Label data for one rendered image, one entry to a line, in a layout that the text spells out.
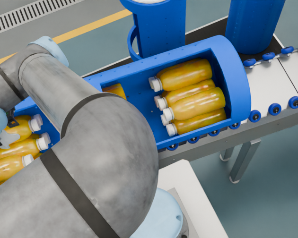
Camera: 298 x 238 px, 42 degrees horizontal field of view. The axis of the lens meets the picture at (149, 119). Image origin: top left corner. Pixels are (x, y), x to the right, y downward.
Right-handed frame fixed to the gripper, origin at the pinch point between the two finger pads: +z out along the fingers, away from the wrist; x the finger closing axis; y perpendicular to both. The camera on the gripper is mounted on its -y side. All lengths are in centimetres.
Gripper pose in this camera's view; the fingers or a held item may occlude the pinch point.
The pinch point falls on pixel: (2, 135)
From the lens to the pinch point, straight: 105.1
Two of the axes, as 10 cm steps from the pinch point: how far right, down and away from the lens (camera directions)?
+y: 9.5, -3.2, 0.8
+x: -3.2, -8.5, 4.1
